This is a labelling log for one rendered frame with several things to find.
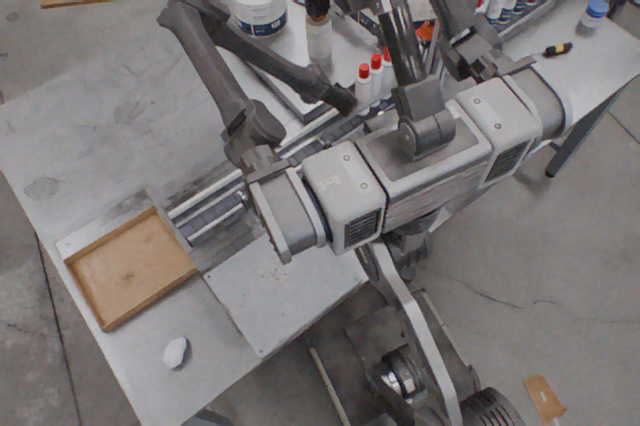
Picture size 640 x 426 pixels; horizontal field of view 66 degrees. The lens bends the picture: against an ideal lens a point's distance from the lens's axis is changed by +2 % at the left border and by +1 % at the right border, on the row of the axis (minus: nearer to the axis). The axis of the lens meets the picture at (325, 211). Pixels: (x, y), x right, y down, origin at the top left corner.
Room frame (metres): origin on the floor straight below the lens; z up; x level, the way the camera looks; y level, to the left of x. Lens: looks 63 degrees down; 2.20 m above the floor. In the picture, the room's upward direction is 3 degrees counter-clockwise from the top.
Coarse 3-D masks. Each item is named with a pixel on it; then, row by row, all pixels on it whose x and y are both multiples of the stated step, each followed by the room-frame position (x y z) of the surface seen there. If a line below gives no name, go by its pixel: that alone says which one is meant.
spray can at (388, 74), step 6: (384, 48) 1.13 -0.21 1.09; (384, 54) 1.11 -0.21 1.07; (384, 60) 1.11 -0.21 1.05; (390, 60) 1.10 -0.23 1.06; (384, 66) 1.10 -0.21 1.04; (390, 66) 1.10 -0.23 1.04; (384, 72) 1.10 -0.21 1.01; (390, 72) 1.10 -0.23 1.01; (384, 78) 1.10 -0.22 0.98; (390, 78) 1.10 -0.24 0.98; (384, 84) 1.10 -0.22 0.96; (390, 84) 1.10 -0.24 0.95; (384, 90) 1.09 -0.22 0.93; (390, 96) 1.10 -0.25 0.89
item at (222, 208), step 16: (544, 0) 1.52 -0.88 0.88; (512, 16) 1.45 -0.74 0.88; (496, 32) 1.38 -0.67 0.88; (368, 112) 1.05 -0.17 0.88; (320, 128) 0.99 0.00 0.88; (336, 128) 0.99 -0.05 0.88; (352, 128) 0.98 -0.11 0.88; (320, 144) 0.93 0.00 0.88; (240, 176) 0.82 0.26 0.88; (224, 192) 0.77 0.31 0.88; (192, 208) 0.72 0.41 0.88; (224, 208) 0.71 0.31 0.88; (192, 224) 0.66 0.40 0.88; (208, 224) 0.67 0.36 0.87
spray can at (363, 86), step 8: (360, 64) 1.07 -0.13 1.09; (360, 72) 1.05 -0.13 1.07; (368, 72) 1.05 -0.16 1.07; (360, 80) 1.04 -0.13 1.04; (368, 80) 1.04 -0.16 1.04; (360, 88) 1.03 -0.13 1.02; (368, 88) 1.04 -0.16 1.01; (360, 96) 1.03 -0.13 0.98; (368, 96) 1.04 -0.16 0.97; (360, 104) 1.03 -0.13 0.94
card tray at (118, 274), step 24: (144, 216) 0.72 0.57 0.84; (96, 240) 0.63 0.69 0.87; (120, 240) 0.64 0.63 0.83; (144, 240) 0.64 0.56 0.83; (168, 240) 0.64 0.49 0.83; (72, 264) 0.57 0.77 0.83; (96, 264) 0.57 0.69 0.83; (120, 264) 0.57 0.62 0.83; (144, 264) 0.56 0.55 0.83; (168, 264) 0.56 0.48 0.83; (192, 264) 0.55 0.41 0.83; (96, 288) 0.49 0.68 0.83; (120, 288) 0.49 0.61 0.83; (144, 288) 0.49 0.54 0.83; (168, 288) 0.48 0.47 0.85; (96, 312) 0.42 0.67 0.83; (120, 312) 0.42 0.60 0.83
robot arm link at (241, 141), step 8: (240, 128) 0.56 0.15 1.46; (232, 136) 0.56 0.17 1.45; (240, 136) 0.55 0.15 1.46; (248, 136) 0.53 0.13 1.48; (232, 144) 0.54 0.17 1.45; (240, 144) 0.52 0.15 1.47; (248, 144) 0.52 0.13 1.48; (256, 144) 0.52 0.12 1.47; (280, 144) 0.56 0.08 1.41; (232, 152) 0.52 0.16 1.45; (240, 152) 0.51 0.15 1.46
